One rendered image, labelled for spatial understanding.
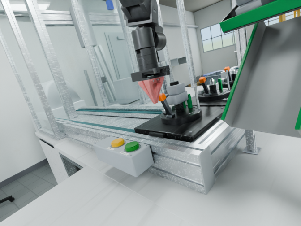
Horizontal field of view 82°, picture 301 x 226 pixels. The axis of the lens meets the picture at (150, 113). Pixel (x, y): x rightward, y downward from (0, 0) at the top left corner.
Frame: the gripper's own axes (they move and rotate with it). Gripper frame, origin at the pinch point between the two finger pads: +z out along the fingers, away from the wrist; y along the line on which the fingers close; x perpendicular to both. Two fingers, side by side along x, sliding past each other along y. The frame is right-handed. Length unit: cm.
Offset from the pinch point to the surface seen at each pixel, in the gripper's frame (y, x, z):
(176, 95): -2.4, -7.2, 0.4
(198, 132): -12.4, -0.8, 9.1
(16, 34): 81, 12, -41
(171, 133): -5.3, 1.6, 9.2
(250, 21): -25.8, -1.3, -13.4
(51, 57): 105, -9, -33
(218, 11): 307, -793, -197
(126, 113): 44.1, -19.6, 11.8
